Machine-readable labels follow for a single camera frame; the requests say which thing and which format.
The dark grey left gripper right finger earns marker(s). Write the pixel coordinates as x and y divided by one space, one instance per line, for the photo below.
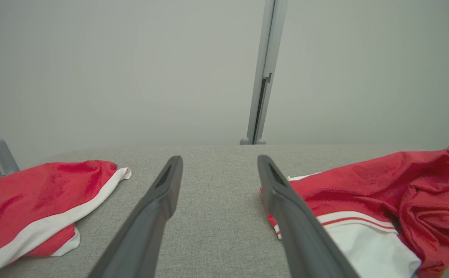
294 224

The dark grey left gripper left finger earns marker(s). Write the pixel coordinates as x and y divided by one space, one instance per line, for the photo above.
147 216

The red jersey with black print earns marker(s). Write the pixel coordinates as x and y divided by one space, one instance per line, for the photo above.
363 189

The red shorts with white stripe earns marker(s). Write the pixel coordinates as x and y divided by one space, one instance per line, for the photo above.
27 200

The grey metal partition post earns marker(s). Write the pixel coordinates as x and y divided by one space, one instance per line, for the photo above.
265 58

